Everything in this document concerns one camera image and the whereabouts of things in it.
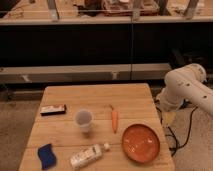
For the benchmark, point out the black device on shelf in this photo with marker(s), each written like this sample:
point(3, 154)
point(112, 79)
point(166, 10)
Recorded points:
point(179, 59)

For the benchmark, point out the clear plastic cup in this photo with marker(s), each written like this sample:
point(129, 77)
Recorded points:
point(84, 118)

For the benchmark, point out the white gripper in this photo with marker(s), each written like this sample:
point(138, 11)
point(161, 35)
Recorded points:
point(170, 103)

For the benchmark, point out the orange ceramic bowl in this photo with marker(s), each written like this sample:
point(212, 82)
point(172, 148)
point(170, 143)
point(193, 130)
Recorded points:
point(140, 143)

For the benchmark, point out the orange carrot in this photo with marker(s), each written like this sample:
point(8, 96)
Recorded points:
point(114, 118)

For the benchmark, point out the white plastic bottle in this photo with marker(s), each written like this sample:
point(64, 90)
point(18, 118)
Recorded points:
point(88, 155)

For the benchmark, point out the blue sponge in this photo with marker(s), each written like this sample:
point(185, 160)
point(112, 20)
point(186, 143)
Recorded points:
point(46, 156)

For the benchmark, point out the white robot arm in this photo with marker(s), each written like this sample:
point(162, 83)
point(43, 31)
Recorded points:
point(184, 83)

